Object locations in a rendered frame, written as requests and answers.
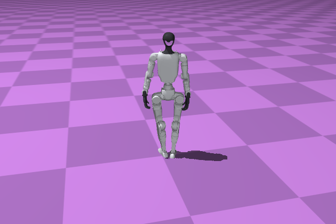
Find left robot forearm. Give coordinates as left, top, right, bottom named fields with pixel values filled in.
left=142, top=71, right=151, bottom=94

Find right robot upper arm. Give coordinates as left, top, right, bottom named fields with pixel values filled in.
left=178, top=54, right=188, bottom=79

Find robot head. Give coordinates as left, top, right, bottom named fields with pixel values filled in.
left=162, top=32, right=175, bottom=54

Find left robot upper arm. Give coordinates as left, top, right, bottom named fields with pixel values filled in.
left=147, top=52, right=158, bottom=78

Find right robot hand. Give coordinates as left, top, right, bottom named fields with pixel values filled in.
left=182, top=92, right=190, bottom=111

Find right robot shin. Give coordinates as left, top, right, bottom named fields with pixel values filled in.
left=171, top=122, right=180, bottom=153

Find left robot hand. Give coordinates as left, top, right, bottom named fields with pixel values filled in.
left=142, top=91, right=150, bottom=109

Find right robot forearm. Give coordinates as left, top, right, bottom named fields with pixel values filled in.
left=183, top=73, right=191, bottom=96

